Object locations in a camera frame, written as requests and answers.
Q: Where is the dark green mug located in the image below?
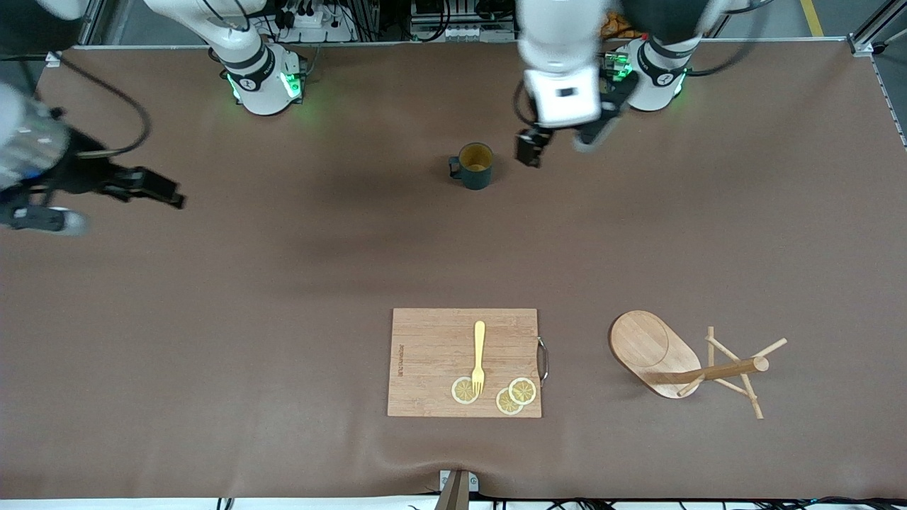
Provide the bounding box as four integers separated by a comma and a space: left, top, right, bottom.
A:
447, 142, 495, 191

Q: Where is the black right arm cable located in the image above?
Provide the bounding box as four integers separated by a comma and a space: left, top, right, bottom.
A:
48, 52, 152, 159

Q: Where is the wooden cutting board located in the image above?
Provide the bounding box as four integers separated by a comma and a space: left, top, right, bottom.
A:
386, 307, 551, 419

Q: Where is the aluminium frame post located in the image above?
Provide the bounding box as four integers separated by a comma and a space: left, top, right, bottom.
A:
74, 0, 132, 49
850, 0, 907, 57

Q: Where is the orange snack packet pile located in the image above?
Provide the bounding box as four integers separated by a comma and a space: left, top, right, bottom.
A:
601, 10, 647, 40

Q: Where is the white power strip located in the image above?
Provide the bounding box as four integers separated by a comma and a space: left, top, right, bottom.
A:
272, 6, 356, 43

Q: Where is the yellow plastic fork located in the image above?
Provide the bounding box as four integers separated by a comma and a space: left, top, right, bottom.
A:
471, 320, 488, 397

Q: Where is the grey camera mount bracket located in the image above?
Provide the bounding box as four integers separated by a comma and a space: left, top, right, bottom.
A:
433, 468, 480, 510

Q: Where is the wooden mug tree rack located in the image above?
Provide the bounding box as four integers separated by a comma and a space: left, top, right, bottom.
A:
607, 310, 789, 421

